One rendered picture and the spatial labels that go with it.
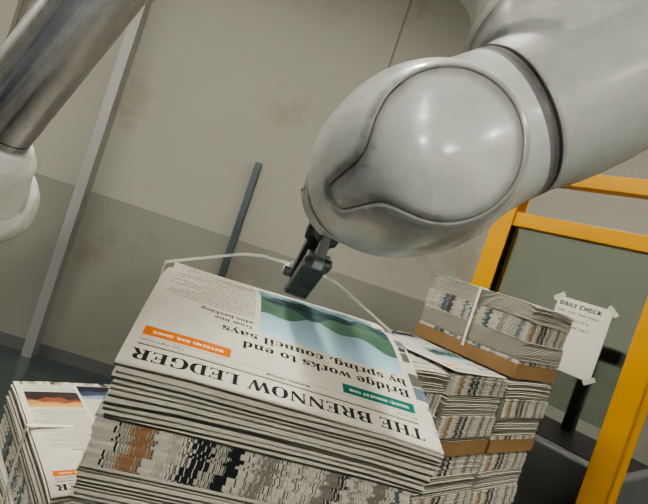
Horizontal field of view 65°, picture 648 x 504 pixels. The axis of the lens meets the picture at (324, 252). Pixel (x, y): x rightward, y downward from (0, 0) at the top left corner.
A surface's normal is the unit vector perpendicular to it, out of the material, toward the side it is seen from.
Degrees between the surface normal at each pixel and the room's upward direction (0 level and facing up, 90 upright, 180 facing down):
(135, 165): 90
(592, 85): 94
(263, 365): 20
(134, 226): 90
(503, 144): 88
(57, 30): 110
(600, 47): 74
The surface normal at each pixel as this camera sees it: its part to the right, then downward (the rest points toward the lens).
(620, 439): -0.72, -0.22
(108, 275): 0.07, 0.04
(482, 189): 0.21, 0.25
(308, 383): 0.39, -0.86
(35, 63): 0.16, 0.46
